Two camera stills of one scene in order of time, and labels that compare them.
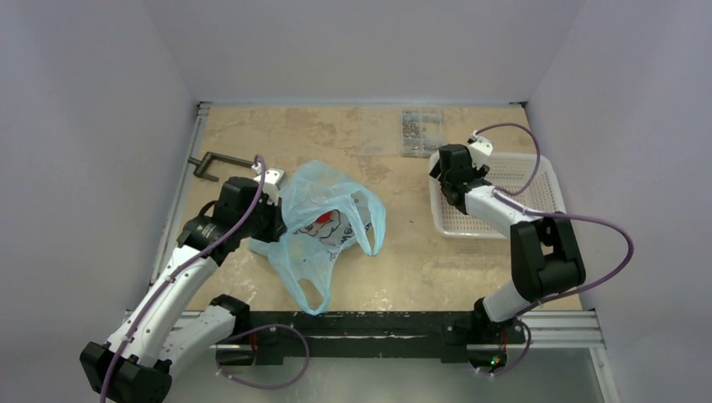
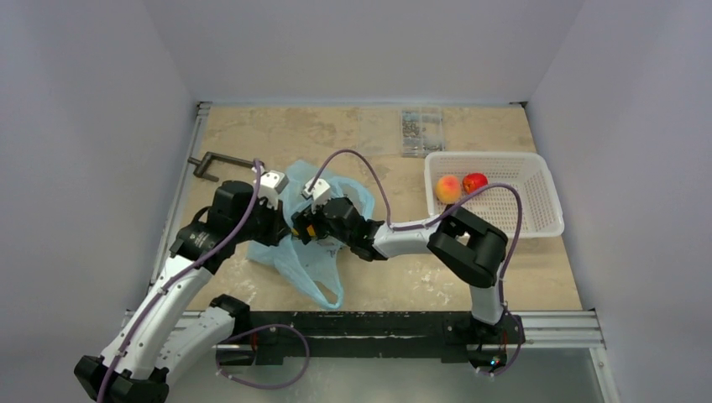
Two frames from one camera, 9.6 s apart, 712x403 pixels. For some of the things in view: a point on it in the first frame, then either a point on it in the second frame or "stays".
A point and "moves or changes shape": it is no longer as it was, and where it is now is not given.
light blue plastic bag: [325, 215] moves or changes shape
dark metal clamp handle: [201, 164] stays
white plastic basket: [526, 188] stays
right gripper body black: [447, 181] to [306, 225]
